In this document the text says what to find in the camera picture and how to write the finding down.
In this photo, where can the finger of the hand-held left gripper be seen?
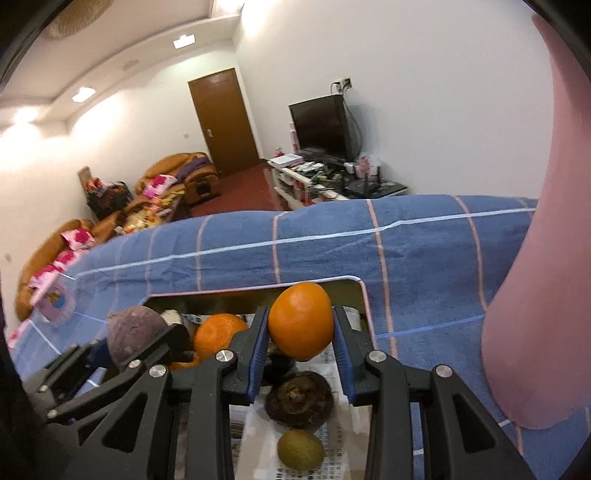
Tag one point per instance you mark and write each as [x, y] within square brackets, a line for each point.
[161, 344]
[99, 357]

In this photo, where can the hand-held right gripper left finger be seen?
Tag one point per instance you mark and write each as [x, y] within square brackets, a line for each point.
[258, 360]

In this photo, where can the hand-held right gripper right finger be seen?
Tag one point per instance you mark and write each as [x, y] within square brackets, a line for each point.
[344, 364]

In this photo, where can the large scarred orange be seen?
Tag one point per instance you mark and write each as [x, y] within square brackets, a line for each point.
[217, 337]

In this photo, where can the dark brown mangosteen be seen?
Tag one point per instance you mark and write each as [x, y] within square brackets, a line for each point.
[300, 401]

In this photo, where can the smooth medium orange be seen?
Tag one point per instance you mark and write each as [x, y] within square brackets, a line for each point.
[300, 318]

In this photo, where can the pink tin box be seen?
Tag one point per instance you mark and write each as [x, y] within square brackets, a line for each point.
[207, 302]

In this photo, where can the small yellow-green round fruit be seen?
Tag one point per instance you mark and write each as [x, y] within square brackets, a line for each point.
[300, 450]

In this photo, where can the pink cartoon mug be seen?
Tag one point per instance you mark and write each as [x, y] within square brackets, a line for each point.
[53, 307]

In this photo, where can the printed paper lining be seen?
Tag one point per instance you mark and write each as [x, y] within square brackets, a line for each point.
[346, 443]

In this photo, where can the pink floral cushion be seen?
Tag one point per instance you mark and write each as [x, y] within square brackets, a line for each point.
[65, 261]
[45, 281]
[159, 184]
[79, 237]

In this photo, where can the brown leather sofa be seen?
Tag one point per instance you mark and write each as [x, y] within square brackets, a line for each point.
[32, 277]
[203, 184]

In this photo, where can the blue checked blanket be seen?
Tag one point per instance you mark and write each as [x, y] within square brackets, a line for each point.
[323, 249]

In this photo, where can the coffee table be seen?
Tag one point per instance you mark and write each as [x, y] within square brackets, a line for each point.
[127, 230]

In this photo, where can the pile of snacks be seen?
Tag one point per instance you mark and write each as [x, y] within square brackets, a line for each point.
[147, 214]

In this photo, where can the brown decorated board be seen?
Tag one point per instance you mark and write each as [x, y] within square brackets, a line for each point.
[84, 177]

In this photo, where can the purple cloth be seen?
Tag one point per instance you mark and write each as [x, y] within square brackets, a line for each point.
[194, 166]

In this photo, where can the white television stand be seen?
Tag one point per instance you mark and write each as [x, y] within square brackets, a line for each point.
[286, 177]

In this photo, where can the small pink bag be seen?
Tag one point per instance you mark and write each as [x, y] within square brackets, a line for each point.
[368, 167]

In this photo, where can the white flat box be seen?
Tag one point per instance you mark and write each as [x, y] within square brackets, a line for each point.
[285, 161]

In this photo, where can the pink gift bag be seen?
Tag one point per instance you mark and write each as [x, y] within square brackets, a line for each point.
[294, 138]

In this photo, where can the brown wooden door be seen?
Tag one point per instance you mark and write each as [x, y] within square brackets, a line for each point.
[221, 120]

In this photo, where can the black television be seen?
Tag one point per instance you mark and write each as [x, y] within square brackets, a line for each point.
[318, 124]

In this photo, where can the square ceiling light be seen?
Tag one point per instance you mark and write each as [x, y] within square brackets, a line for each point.
[184, 41]
[83, 94]

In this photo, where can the woven ceiling lamp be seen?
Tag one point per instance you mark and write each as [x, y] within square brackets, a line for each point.
[81, 16]

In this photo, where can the wall socket with charger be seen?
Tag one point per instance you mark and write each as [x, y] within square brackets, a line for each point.
[345, 84]

